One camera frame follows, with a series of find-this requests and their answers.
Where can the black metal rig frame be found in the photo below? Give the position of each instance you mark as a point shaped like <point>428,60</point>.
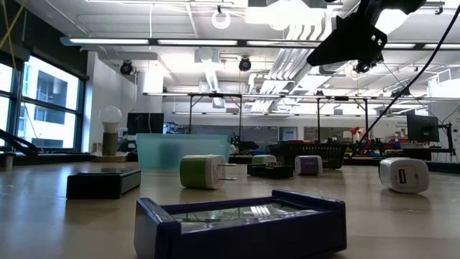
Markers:
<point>215,95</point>

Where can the green translucent plastic tray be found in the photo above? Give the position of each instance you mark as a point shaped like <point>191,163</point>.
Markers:
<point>161,151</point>

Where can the black monitor on arm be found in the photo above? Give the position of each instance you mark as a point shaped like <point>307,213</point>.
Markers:
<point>422,127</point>

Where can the small red machine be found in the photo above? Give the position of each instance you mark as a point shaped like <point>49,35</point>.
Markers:
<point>355,131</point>

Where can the black computer monitor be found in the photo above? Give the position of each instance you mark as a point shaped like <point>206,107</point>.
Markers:
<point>145,124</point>

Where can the black ceiling camera cluster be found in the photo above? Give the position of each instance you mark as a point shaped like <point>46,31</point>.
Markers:
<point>363,67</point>

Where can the round black ceiling spotlight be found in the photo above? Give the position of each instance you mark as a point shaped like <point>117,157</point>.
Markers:
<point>245,64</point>
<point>126,68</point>

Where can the long ceiling light bar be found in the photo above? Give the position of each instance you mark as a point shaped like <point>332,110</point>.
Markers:
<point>108,41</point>

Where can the white light bulb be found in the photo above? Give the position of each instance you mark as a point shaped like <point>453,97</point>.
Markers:
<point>110,117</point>

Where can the large glass window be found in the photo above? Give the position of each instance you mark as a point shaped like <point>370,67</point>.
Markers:
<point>50,90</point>

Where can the black mesh basket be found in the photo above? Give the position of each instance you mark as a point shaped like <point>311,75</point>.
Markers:
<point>323,154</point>

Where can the purple white cube charger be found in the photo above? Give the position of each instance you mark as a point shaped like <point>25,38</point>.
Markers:
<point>308,165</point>

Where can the dark violet display module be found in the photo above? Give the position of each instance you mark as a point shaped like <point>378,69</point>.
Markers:
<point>251,237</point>

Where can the green white cube charger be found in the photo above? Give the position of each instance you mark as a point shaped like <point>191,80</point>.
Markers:
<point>263,159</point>
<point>199,172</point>

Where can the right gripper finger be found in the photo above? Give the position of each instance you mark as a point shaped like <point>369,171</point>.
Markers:
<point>352,45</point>

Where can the black display meter module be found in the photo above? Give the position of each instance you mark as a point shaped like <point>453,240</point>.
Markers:
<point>269,172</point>

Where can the small white post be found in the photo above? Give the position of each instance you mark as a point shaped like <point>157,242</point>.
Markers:
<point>8,163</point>

